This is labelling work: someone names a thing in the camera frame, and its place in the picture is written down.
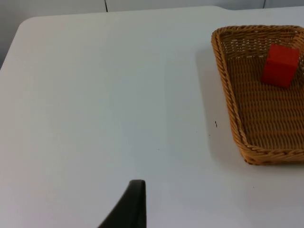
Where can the pale brown wicker basket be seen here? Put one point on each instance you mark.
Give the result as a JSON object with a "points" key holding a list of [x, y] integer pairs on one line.
{"points": [[266, 114]]}

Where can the red cube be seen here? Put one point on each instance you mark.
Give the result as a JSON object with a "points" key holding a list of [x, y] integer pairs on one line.
{"points": [[279, 66]]}

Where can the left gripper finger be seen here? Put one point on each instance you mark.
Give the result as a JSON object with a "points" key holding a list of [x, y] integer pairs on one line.
{"points": [[128, 209]]}

